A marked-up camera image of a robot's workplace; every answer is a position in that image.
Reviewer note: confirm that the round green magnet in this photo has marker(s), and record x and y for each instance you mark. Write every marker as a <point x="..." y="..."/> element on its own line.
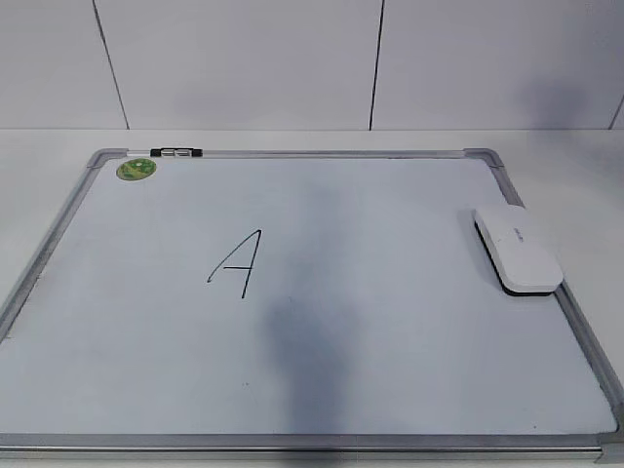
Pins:
<point x="136" y="169"/>

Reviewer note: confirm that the white board with aluminium frame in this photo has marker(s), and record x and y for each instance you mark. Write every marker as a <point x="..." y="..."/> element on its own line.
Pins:
<point x="295" y="304"/>

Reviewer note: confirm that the white board eraser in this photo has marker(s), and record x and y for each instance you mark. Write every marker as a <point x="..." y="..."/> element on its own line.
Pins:
<point x="522" y="259"/>

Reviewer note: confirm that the black and silver marker pen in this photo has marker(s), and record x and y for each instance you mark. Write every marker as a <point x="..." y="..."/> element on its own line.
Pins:
<point x="166" y="152"/>

